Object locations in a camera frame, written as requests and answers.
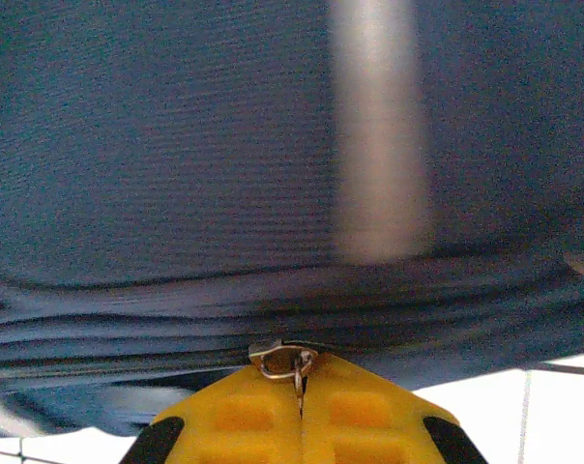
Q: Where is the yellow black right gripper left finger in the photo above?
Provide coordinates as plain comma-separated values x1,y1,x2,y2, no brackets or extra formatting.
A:
119,364,306,464

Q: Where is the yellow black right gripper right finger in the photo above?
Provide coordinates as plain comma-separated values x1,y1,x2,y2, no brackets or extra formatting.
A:
301,351,490,464

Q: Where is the navy blue backpack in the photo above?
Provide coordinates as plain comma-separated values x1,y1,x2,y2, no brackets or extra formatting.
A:
0,0,584,439

